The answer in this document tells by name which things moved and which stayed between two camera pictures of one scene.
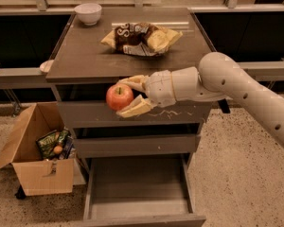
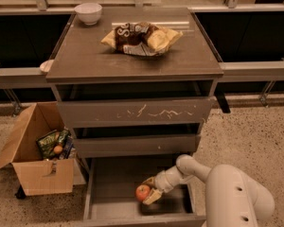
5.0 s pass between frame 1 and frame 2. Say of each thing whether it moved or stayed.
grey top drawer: stayed
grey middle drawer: stayed
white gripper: moved
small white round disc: stayed
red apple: moved
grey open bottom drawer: stayed
